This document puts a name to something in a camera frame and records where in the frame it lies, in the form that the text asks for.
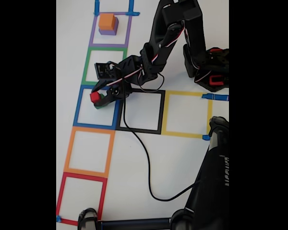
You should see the black tripod stand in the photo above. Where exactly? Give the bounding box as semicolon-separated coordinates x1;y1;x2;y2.
77;116;229;230

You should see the long blue tape strip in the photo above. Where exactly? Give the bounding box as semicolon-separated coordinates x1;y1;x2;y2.
201;93;229;102

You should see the green cube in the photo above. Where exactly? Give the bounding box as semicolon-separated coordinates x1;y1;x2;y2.
94;94;106;110

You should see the small red cube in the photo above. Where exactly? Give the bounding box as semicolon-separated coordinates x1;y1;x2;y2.
89;92;101;104

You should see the purple square block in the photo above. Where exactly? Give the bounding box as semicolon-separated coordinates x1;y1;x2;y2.
98;18;119;36

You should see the black camera cable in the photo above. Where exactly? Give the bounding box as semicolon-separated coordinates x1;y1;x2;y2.
121;71;202;202

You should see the red square frame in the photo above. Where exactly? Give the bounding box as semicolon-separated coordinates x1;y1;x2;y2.
56;172;108;226

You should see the orange cube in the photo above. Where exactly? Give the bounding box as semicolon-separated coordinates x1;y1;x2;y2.
98;13;117;31

